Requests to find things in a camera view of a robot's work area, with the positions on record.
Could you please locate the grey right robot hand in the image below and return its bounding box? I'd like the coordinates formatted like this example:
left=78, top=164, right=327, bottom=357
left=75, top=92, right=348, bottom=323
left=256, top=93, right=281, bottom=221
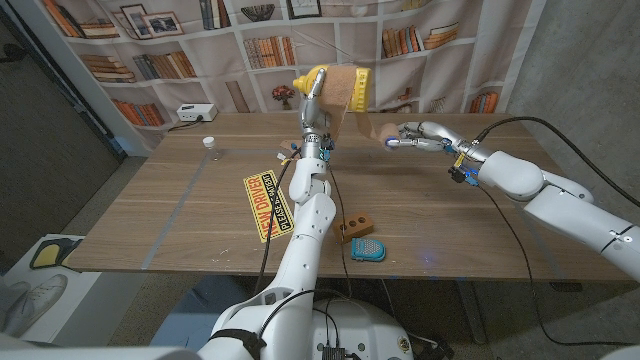
left=384, top=120, right=494, bottom=164

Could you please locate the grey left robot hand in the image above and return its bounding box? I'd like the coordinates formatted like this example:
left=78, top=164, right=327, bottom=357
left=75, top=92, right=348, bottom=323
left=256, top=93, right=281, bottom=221
left=298, top=67, right=337, bottom=161

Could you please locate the tan adhesive wrap strip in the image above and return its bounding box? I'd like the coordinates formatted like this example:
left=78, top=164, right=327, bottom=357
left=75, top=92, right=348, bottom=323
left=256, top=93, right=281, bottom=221
left=279, top=64, right=401, bottom=150

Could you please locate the yellow mustard bottle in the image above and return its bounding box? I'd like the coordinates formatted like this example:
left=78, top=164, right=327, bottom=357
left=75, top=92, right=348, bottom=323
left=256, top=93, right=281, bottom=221
left=292, top=64, right=373, bottom=114

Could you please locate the small clear bottle white cap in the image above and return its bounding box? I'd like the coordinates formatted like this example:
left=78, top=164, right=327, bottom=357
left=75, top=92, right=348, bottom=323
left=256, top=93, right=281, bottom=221
left=201, top=135, right=225, bottom=164

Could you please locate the brown block with three holes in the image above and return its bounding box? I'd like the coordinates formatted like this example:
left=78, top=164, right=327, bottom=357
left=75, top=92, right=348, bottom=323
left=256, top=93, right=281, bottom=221
left=332, top=212, right=375, bottom=245

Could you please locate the yellow new driver sign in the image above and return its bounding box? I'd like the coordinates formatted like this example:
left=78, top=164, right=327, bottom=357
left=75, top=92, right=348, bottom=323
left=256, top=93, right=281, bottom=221
left=243, top=169, right=296, bottom=244

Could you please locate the printed bookshelf backdrop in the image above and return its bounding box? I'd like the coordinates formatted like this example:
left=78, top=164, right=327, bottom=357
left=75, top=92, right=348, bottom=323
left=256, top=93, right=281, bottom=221
left=37, top=0, right=549, bottom=151

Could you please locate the white power strip box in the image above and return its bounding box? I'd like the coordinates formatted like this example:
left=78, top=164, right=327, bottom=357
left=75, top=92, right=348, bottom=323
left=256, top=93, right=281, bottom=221
left=175, top=103, right=219, bottom=123

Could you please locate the grey table leg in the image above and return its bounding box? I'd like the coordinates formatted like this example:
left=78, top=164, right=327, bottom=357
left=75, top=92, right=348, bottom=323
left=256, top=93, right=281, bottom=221
left=457, top=279, right=489, bottom=345

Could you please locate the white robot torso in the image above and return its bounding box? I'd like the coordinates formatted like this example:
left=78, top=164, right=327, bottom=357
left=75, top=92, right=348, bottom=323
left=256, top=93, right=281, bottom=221
left=299, top=298, right=415, bottom=360

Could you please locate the black device on floor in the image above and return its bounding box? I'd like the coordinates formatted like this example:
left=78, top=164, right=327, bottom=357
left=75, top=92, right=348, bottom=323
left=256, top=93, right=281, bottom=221
left=409, top=334, right=455, bottom=360

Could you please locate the blue object under table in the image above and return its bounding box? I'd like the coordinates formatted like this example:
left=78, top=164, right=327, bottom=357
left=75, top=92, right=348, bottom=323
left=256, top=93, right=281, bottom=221
left=149, top=277, right=281, bottom=351

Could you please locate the yellow and black floor pad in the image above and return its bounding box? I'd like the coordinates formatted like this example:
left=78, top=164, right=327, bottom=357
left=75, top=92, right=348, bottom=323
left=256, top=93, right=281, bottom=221
left=28, top=237, right=84, bottom=270

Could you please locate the white floor board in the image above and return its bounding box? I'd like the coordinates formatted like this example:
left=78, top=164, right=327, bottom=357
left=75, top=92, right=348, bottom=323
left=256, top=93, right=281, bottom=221
left=0, top=233, right=104, bottom=344

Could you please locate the white shoe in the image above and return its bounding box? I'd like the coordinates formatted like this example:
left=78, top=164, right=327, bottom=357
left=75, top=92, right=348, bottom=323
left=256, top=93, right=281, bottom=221
left=0, top=273, right=69, bottom=341

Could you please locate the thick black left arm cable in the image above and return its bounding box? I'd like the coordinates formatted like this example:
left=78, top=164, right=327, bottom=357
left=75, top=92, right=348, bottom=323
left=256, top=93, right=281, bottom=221
left=252, top=149, right=304, bottom=296

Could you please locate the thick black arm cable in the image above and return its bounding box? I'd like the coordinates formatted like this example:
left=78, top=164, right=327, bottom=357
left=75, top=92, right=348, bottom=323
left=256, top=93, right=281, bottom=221
left=472, top=115, right=640, bottom=209
left=252, top=149, right=304, bottom=296

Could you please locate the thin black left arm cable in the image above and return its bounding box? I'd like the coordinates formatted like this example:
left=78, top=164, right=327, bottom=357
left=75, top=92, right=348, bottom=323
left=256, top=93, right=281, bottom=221
left=257, top=167, right=354, bottom=341

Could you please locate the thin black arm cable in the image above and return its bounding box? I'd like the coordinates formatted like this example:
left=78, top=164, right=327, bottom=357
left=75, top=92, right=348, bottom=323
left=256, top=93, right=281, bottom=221
left=257, top=167, right=354, bottom=341
left=478, top=184, right=640, bottom=347

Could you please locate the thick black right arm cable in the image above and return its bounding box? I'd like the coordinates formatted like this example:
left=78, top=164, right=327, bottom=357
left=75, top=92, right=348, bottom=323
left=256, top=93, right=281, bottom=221
left=472, top=115, right=640, bottom=209

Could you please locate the black power strip cord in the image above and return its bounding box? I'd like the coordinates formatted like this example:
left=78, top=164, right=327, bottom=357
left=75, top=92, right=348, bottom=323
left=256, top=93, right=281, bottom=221
left=167, top=115, right=205, bottom=133

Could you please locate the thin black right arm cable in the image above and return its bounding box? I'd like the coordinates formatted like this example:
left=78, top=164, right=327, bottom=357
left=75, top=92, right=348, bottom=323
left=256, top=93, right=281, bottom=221
left=478, top=184, right=640, bottom=347

